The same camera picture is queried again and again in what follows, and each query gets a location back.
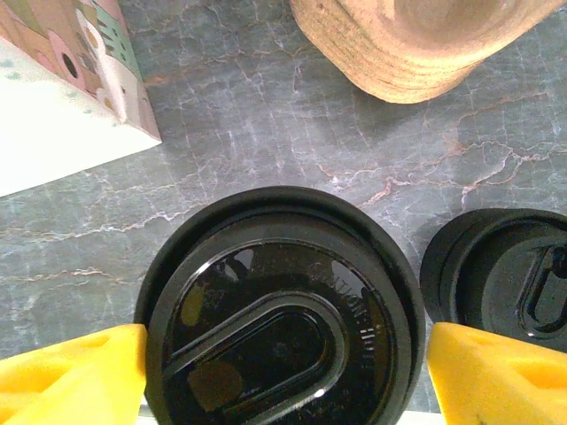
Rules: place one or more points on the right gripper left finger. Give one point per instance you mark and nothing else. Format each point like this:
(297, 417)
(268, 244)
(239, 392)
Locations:
(66, 380)

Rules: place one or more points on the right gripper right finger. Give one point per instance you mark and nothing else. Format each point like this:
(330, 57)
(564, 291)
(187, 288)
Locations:
(500, 385)

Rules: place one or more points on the black cup lid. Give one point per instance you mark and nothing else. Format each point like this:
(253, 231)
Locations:
(266, 354)

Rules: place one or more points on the stack of black cup lids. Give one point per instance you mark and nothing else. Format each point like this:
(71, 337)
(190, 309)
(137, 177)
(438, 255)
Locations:
(487, 274)

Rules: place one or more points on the brown pulp cup carrier stack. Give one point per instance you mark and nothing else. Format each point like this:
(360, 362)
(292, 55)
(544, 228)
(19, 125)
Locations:
(398, 53)

